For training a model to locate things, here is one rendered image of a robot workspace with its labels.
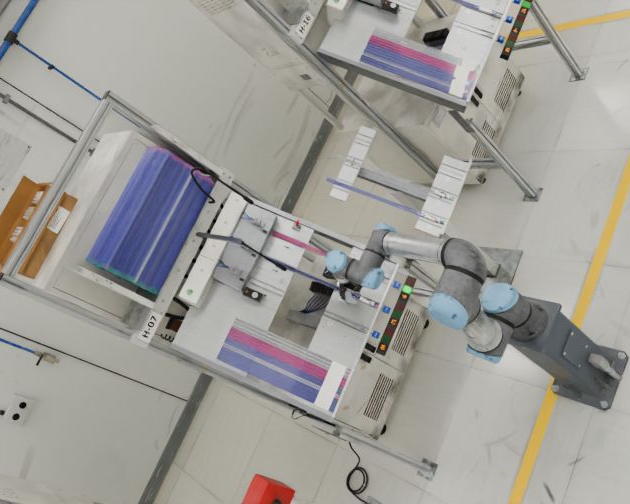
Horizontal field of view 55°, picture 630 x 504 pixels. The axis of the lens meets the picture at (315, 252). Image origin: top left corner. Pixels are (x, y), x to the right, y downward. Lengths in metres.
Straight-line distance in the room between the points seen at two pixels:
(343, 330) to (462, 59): 1.32
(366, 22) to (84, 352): 2.49
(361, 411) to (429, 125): 1.42
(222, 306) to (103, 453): 1.95
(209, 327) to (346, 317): 0.55
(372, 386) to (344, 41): 1.61
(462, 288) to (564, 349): 0.76
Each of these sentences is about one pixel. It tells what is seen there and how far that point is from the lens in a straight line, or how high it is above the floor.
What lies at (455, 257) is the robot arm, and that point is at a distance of 1.74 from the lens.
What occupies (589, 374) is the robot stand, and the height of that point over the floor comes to 0.17.
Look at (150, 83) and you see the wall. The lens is 4.06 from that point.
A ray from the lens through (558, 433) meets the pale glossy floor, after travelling 2.76.
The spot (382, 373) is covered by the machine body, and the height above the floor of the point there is 0.22.
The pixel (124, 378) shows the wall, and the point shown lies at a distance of 4.14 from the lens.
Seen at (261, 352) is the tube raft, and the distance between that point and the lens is 2.47.
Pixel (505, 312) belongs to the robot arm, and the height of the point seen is 0.75.
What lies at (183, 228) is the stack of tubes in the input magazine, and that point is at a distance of 2.44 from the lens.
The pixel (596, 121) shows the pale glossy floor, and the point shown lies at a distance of 3.42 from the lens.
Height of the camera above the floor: 2.45
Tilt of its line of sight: 36 degrees down
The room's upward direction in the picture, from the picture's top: 56 degrees counter-clockwise
